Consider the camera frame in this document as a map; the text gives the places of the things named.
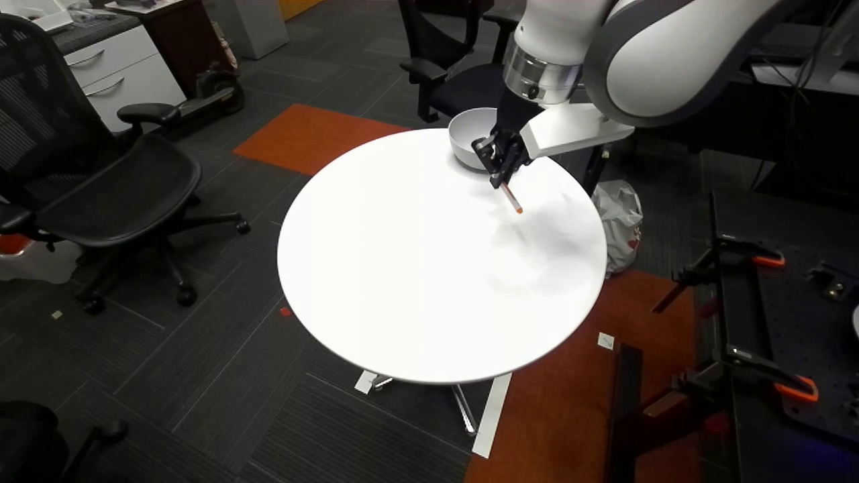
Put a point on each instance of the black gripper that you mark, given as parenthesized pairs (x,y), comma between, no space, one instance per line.
(517,122)

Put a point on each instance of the orange carrot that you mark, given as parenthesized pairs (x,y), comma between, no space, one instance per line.
(513,202)

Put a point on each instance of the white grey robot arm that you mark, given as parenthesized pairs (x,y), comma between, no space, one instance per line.
(681,53)

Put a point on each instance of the grey round bowl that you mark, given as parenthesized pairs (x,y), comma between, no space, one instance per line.
(466,134)

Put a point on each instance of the black armrest office chair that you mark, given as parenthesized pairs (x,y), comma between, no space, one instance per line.
(466,84)

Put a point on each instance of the white plastic bag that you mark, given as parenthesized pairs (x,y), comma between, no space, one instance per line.
(619,223)

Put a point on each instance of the white paper scrap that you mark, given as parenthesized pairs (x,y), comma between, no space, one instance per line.
(607,342)

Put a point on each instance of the white metal table base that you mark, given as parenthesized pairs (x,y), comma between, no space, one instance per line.
(492,417)

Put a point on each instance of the small red floor object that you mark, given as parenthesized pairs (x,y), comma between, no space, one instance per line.
(285,311)

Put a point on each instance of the white bin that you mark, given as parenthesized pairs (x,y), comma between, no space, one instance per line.
(250,28)

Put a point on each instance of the dark brown cabinet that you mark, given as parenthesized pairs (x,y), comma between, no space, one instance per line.
(192,40)

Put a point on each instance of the white drawer cabinet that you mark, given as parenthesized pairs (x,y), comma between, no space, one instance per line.
(124,76)

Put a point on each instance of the black mesh office chair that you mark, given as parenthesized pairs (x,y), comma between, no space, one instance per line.
(117,192)

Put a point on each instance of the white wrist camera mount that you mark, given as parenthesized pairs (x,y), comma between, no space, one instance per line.
(579,130)

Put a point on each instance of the black upright post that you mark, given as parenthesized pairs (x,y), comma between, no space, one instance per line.
(627,410)

